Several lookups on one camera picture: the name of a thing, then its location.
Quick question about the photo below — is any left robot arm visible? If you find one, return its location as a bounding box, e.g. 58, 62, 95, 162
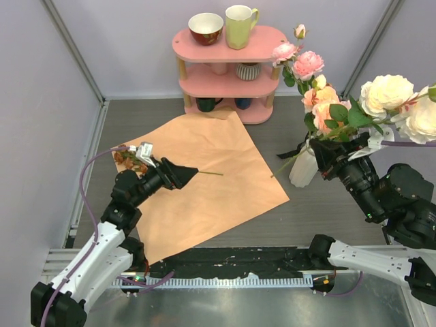
30, 158, 199, 326

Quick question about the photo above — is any pink rose stem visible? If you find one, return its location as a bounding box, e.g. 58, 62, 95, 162
271, 23, 326, 137
302, 74, 351, 135
316, 104, 355, 142

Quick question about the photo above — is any yellow ceramic mug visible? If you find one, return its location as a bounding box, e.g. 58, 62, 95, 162
225, 5, 259, 50

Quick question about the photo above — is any striped grey cup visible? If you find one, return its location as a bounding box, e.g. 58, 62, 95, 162
235, 63, 262, 81

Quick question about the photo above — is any dark green mug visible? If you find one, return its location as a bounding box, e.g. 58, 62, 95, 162
196, 97, 223, 112

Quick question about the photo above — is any dark blue cup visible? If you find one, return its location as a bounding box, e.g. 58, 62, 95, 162
234, 98, 252, 110

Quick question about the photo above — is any green orange wrapping paper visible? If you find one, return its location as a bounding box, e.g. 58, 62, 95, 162
121, 107, 289, 264

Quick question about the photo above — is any red white bowl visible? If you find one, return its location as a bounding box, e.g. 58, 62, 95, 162
188, 12, 224, 46

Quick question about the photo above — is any small orange flower stem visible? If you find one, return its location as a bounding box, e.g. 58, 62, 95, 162
113, 144, 225, 177

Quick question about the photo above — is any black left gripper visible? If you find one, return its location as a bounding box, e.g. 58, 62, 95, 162
131, 157, 197, 207

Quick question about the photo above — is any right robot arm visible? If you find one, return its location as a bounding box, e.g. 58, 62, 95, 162
307, 136, 435, 306

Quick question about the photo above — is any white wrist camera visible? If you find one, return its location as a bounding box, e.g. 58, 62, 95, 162
127, 142, 159, 168
348, 127, 394, 161

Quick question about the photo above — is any white slotted cable duct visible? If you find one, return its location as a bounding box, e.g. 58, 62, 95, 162
108, 273, 313, 290

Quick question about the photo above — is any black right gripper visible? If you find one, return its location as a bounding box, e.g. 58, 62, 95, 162
307, 136, 382, 219

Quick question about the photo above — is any pink three-tier shelf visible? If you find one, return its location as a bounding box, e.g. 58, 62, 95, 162
172, 25, 287, 125

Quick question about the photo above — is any black printed ribbon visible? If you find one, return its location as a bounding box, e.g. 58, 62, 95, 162
276, 132, 309, 159

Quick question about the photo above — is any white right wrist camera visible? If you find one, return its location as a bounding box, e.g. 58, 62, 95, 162
348, 127, 394, 161

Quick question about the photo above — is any white ribbed vase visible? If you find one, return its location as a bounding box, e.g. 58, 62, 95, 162
289, 140, 318, 188

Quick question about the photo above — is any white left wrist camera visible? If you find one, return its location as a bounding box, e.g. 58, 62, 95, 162
127, 142, 159, 168

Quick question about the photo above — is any pink mug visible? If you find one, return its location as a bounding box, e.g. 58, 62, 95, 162
204, 63, 228, 76

